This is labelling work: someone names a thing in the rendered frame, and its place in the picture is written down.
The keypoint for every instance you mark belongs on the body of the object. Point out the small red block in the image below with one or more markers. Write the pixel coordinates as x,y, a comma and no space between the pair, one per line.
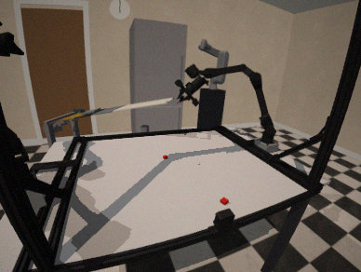
224,201

